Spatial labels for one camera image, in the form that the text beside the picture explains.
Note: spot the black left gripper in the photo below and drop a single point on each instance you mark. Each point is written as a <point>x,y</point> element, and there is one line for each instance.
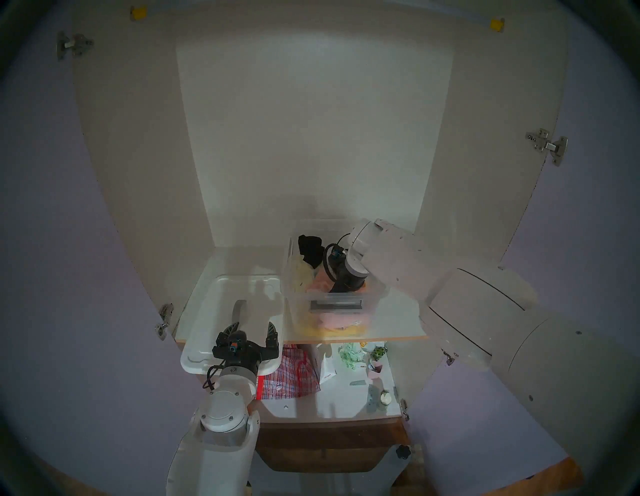
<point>250,356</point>

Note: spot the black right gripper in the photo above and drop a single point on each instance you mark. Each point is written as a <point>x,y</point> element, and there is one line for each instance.
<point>350,283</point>

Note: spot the white plastic bin lid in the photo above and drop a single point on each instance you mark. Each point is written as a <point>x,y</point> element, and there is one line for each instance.
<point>210,320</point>

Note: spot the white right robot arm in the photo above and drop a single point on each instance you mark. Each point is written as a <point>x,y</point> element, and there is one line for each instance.
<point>500,310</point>

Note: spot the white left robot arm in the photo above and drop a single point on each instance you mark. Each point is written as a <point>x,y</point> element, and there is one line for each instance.
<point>215,435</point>

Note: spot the clear plastic storage bin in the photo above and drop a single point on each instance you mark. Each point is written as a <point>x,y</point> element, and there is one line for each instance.
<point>295,300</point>

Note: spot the brown cabinet with white top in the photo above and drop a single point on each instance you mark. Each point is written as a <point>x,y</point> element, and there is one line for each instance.
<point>325,445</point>

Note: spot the peach pink cloth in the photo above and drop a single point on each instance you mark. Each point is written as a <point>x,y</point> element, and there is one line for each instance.
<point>320,285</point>

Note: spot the pale pink folded cloth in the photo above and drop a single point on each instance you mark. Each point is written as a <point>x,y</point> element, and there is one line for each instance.
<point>345,317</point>

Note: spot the cream cloth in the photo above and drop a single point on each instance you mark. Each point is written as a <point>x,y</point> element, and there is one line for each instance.
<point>302,277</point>

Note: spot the yellow cloth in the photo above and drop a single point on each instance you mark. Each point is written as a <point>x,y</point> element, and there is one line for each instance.
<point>340,332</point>

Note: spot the black sock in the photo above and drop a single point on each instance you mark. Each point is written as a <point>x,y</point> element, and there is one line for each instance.
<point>311,250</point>

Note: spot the red plaid bag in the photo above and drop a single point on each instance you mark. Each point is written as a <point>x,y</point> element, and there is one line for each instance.
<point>295,375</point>

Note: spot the green crumpled wrapper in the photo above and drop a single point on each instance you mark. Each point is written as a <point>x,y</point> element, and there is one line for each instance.
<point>352,356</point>

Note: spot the small green potted plant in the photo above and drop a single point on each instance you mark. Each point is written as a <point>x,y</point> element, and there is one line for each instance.
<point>379,353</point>

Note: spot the metal door hinge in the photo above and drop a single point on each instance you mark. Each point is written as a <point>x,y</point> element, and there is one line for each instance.
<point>449,357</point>
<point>75,45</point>
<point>165,320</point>
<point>404,410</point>
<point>550,146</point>

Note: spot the white wardrobe carcass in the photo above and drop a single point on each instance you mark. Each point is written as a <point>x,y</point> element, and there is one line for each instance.
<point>310,150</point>

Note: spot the black star knob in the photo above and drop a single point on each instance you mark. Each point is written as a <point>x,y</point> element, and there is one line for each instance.
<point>402,451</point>

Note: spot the lilac wardrobe door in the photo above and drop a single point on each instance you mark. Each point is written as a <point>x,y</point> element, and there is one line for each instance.
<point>590,210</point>
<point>75,300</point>

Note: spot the white clothes rod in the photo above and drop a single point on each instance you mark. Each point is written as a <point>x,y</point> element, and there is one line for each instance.
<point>477,17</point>

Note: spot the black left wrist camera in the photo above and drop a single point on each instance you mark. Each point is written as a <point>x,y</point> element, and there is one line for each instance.
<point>231,345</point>

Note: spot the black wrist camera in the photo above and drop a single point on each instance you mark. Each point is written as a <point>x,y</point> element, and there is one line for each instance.
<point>339,255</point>
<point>231,345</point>

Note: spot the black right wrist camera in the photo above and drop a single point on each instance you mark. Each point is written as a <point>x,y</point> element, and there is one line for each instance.
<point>339,255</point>

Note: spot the grey robot base frame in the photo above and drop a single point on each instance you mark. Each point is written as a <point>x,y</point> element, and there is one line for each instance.
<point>382,475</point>

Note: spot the yellow rod bracket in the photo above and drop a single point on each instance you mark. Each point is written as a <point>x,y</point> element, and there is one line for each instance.
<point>497,25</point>
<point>138,13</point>

